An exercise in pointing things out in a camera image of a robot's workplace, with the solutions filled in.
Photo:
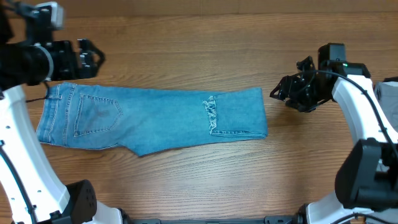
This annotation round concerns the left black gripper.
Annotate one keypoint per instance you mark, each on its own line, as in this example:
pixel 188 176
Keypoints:
pixel 65 53

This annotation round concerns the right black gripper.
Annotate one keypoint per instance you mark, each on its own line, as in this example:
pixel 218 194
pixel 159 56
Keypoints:
pixel 286 88

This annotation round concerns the light blue denim jeans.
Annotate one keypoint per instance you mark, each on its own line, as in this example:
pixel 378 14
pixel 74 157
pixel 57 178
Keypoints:
pixel 148 120

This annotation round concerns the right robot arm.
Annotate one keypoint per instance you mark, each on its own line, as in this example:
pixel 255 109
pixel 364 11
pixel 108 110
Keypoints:
pixel 366 183

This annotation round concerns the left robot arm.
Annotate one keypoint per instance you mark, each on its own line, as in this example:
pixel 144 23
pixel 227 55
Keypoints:
pixel 30 56

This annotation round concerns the grey folded garment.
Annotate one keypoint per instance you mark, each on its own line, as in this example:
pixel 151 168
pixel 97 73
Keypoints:
pixel 386 94

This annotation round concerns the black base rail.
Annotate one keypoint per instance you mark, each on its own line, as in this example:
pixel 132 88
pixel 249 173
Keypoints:
pixel 278 219

